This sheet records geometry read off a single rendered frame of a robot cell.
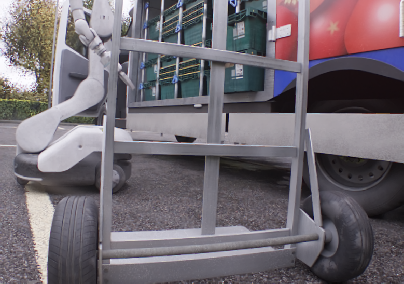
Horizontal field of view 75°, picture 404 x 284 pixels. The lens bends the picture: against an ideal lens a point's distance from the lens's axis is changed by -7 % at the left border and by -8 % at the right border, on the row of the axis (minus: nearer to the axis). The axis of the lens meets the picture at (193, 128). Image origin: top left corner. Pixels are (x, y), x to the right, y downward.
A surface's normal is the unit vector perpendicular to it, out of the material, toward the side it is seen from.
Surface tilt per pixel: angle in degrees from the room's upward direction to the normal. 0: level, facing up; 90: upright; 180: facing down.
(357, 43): 90
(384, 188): 79
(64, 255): 66
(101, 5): 90
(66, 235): 51
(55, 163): 90
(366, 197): 74
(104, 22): 90
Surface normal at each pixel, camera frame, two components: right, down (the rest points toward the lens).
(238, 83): -0.83, 0.12
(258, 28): 0.55, 0.10
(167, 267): 0.29, 0.03
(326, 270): -0.96, -0.10
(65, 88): 0.89, 0.04
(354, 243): -0.35, -0.18
